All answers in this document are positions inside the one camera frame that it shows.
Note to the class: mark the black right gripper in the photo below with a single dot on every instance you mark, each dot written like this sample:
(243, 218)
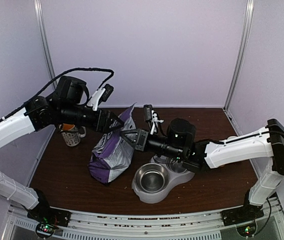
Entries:
(140, 140)

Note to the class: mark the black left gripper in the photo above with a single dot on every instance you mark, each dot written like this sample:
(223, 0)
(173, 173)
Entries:
(103, 126)

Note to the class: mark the purple pet food bag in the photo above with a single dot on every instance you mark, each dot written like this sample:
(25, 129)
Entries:
(112, 155)

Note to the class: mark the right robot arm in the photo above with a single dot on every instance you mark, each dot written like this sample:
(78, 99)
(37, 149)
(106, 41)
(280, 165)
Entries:
(179, 144)

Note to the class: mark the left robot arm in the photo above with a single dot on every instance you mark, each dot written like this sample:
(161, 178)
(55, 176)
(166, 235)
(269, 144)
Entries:
(61, 107)

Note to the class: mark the patterned mug orange inside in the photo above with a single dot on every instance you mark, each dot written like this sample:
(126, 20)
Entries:
(72, 134)

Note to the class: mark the steel bowl near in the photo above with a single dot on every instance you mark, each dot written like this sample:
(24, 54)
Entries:
(151, 178)

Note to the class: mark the steel bowl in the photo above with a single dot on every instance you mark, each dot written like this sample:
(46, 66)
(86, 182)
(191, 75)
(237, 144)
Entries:
(151, 178)
(176, 167)

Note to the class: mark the grey double bowl feeder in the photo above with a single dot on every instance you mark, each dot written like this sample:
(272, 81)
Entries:
(174, 180)

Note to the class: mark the steel bowl far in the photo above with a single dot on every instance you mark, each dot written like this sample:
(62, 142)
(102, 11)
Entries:
(176, 167)

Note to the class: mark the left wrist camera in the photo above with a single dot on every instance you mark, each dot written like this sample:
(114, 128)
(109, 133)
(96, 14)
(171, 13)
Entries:
(108, 91)

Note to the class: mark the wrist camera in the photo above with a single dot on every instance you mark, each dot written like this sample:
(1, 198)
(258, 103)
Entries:
(108, 91)
(148, 113)

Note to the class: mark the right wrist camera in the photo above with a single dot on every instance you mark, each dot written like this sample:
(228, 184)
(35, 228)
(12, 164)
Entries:
(148, 113)

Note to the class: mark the front aluminium rail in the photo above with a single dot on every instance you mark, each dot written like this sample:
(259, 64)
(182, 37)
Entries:
(206, 225)

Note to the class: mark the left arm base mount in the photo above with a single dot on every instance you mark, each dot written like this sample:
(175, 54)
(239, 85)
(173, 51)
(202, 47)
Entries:
(49, 221)

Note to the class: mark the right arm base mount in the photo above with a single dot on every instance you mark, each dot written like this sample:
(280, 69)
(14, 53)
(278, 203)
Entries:
(243, 220)

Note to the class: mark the left aluminium frame post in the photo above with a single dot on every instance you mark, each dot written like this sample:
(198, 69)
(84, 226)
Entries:
(43, 35)

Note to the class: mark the aluminium frame post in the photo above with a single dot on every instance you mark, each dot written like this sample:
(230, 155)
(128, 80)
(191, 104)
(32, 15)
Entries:
(246, 29)
(43, 35)

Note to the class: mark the right aluminium frame post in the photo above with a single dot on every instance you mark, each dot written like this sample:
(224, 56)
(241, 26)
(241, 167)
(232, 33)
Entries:
(246, 29)

